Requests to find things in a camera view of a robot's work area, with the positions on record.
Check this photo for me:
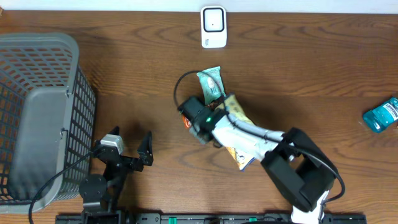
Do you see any mint green wipes packet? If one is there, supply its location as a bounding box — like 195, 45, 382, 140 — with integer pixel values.
197, 66, 226, 105

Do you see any grey plastic mesh basket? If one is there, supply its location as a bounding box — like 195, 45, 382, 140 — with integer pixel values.
1, 33, 96, 214

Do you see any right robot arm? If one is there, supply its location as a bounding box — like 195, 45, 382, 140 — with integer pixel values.
178, 106, 341, 223

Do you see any teal mouthwash bottle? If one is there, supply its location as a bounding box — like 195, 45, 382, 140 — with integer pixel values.
363, 97, 397, 133

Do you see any white barcode scanner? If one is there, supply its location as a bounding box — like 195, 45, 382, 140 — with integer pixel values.
200, 6, 228, 49

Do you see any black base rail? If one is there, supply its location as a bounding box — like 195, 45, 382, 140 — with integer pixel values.
55, 213, 367, 224

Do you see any red chocolate bar wrapper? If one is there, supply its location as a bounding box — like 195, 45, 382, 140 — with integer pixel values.
182, 115, 192, 129

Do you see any yellow snack chip bag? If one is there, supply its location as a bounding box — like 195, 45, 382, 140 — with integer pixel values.
213, 93, 255, 170

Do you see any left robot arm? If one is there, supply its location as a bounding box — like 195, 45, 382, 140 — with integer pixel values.
79, 126, 154, 223

